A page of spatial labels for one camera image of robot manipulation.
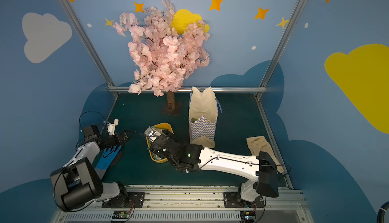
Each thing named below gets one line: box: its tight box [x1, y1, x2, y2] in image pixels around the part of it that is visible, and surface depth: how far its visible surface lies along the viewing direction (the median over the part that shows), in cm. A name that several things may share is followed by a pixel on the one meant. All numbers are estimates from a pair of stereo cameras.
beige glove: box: [246, 135, 284, 173], surface depth 95 cm
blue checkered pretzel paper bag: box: [188, 86, 222, 148], surface depth 88 cm
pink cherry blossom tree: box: [112, 0, 211, 117], surface depth 70 cm
